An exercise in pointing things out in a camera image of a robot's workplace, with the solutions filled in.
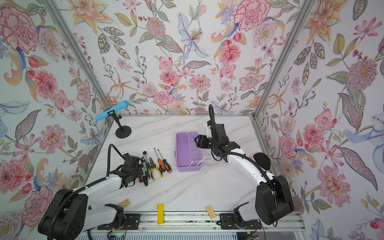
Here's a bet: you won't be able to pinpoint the purple plastic tool box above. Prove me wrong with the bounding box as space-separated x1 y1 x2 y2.
175 132 214 172

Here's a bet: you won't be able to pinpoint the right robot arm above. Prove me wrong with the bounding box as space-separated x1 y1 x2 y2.
195 121 295 225

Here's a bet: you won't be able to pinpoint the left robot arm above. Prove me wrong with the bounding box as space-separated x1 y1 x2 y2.
38 154 145 240

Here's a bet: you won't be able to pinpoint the orange black screwdriver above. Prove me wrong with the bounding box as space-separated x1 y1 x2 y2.
154 149 166 173
158 150 172 173

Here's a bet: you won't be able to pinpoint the small wooden tag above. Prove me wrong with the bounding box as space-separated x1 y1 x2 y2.
119 199 131 209

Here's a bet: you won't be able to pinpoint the black microphone stand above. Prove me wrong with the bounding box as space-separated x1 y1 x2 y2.
109 113 132 139

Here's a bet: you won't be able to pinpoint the black round pad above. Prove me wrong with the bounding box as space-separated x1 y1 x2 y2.
253 153 271 171

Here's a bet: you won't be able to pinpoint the blue microphone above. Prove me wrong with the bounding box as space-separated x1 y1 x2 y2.
95 101 130 121

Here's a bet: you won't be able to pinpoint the yellow handled pliers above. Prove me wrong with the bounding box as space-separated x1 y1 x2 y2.
149 157 163 181

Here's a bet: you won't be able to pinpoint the yellow block on rail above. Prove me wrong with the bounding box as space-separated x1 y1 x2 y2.
157 204 165 225

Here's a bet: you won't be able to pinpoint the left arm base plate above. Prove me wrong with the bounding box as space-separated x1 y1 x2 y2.
97 214 141 231

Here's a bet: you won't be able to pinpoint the wooden block on rail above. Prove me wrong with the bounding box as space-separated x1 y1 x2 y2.
206 205 217 220

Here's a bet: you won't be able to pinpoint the aluminium front rail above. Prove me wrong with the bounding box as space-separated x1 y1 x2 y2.
47 211 307 234

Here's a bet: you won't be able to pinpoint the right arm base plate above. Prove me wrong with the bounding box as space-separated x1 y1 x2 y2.
216 213 262 230

